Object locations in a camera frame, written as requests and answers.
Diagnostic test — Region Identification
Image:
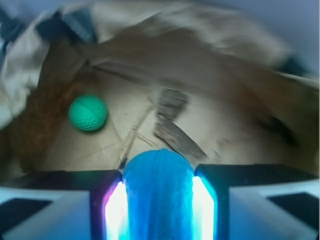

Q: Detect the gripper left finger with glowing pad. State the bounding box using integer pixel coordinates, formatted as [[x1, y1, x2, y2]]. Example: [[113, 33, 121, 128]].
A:
[[0, 170, 130, 240]]

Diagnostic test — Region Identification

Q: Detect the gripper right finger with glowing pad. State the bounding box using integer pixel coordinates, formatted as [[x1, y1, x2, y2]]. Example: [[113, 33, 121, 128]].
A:
[[193, 164, 320, 240]]

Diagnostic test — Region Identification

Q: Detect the blue dimpled foam ball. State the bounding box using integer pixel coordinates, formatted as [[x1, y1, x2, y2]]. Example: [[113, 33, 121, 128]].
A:
[[122, 148, 194, 240]]

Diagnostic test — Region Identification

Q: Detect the green dimpled foam ball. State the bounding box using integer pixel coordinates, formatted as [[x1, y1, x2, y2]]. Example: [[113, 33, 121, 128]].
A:
[[68, 94, 109, 132]]

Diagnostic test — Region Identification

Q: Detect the crumpled brown paper bag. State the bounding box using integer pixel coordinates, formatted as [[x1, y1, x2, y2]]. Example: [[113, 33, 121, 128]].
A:
[[0, 1, 320, 181]]

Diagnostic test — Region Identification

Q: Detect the brown rock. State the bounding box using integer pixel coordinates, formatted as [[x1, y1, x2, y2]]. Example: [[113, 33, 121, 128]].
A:
[[156, 88, 189, 121]]

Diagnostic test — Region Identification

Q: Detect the grey clamp knob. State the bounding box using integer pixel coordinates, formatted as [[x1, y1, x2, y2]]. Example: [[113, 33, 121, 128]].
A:
[[0, 8, 26, 48]]

